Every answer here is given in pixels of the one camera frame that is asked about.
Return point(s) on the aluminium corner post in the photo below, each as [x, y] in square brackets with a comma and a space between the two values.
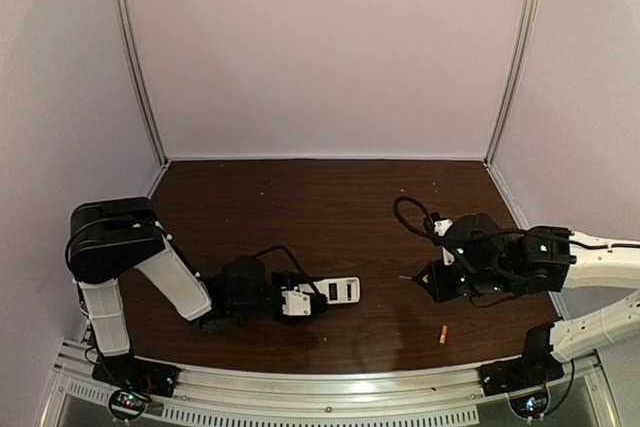
[133, 61]
[527, 19]

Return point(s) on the orange battery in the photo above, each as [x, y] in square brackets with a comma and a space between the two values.
[443, 335]

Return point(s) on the white remote control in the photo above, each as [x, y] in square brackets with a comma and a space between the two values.
[340, 291]

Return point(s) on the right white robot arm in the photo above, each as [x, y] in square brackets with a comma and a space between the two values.
[480, 258]

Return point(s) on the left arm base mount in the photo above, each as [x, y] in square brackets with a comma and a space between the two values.
[140, 385]

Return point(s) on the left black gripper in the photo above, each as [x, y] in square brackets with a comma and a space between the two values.
[317, 303]

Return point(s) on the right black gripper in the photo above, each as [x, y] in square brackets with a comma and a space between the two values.
[442, 284]

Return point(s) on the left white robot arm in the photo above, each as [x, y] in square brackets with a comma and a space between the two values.
[110, 238]

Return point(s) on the aluminium front rail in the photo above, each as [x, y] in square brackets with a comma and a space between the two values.
[450, 396]

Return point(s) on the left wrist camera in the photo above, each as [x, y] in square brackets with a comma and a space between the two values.
[296, 303]

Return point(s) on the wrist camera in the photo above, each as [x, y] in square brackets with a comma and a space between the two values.
[296, 303]
[438, 227]

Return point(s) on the right aluminium corner post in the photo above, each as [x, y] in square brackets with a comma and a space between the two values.
[527, 19]

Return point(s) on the left aluminium corner post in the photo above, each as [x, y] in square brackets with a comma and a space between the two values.
[133, 61]

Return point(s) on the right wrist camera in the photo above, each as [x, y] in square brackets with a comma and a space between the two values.
[438, 227]

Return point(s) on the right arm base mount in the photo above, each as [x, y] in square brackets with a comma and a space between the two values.
[525, 380]

